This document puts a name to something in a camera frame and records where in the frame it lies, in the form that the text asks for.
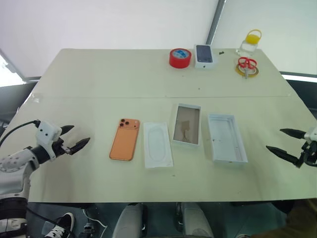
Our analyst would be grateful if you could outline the yellow tape roll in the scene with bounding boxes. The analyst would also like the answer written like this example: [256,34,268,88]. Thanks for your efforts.
[235,63,260,78]

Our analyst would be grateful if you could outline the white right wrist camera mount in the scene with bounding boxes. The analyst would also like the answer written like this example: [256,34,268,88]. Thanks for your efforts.
[304,126,317,143]

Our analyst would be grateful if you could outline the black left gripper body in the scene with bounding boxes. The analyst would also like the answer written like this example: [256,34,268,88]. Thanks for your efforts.
[53,138,72,158]

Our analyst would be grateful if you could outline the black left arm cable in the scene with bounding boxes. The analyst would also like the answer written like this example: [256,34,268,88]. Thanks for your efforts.
[0,119,40,147]

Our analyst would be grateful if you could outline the black and white sneaker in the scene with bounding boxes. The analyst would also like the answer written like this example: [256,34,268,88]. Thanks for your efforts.
[44,212,75,238]

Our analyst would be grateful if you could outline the white paper insert card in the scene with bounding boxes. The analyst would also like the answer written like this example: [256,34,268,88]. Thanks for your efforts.
[143,121,174,170]

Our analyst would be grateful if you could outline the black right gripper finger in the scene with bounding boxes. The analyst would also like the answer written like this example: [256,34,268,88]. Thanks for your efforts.
[265,145,301,170]
[279,128,307,139]

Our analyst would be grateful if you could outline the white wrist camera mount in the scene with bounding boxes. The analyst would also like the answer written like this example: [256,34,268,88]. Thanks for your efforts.
[36,120,63,160]
[304,126,317,143]

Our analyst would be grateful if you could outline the grey window pillar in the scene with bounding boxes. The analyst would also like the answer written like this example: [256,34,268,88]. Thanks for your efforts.
[205,0,227,46]

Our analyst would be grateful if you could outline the orange smartphone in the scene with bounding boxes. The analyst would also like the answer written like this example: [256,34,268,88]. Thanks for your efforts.
[108,118,141,162]

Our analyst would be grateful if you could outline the clear jar with yellow lid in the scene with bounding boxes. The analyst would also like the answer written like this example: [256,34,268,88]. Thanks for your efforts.
[235,29,263,57]

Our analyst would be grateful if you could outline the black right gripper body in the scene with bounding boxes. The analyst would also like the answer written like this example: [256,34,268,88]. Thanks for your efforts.
[298,141,317,168]

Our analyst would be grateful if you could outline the white floor cable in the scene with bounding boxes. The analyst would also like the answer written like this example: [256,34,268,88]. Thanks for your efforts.
[83,209,107,228]

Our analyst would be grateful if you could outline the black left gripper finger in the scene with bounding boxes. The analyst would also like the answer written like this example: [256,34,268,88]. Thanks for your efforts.
[60,125,75,136]
[69,137,91,156]

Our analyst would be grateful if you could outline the red tape roll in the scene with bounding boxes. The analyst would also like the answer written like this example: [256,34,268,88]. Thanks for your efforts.
[169,48,193,69]

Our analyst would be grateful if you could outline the brown rounded object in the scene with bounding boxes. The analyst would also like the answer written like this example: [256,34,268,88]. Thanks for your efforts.
[250,198,317,238]

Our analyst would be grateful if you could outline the white box with dark phone print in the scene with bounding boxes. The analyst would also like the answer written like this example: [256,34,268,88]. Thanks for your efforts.
[194,44,219,69]

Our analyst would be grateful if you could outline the red handled scissors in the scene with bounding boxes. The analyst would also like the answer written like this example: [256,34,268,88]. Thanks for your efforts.
[237,56,258,79]

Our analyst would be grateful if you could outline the grey slanted window frame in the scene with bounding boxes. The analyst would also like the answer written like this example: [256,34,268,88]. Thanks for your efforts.
[0,48,42,83]

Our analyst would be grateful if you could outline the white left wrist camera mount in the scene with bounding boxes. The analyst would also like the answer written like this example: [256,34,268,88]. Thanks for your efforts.
[36,120,63,160]

